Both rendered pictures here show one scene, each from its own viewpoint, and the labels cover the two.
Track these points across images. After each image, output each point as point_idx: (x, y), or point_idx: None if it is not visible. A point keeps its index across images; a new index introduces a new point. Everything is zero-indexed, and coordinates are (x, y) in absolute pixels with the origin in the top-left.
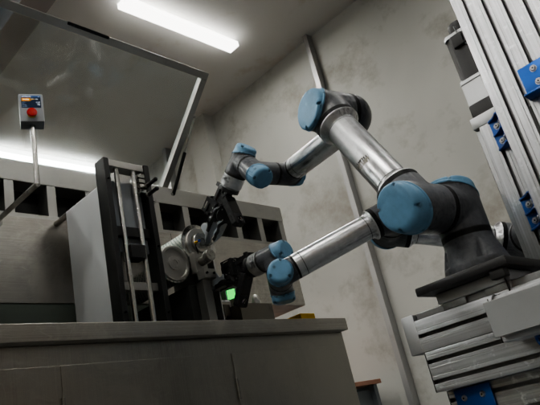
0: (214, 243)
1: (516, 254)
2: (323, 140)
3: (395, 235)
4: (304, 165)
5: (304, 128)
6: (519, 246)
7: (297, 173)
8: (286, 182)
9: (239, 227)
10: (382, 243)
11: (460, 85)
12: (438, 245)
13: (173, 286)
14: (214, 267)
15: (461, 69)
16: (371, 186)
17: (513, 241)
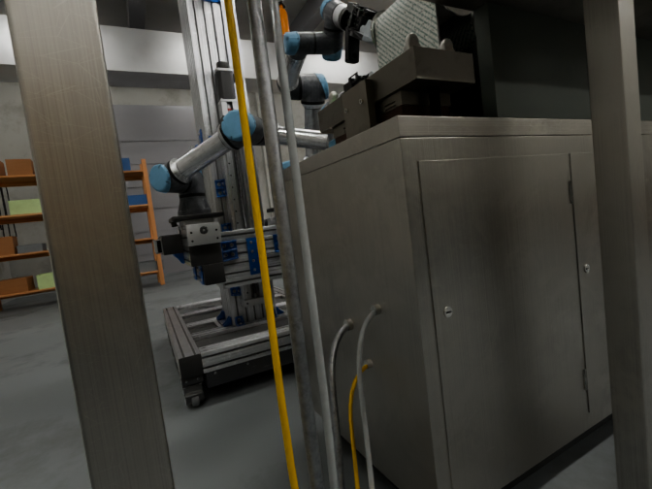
0: (371, 30)
1: (182, 187)
2: (321, 105)
3: (256, 145)
4: (301, 67)
5: (328, 93)
6: (192, 185)
7: (301, 62)
8: (305, 54)
9: (350, 62)
10: (251, 138)
11: (237, 101)
12: (217, 157)
13: (437, 13)
14: (378, 60)
15: (235, 93)
16: (320, 150)
17: (191, 180)
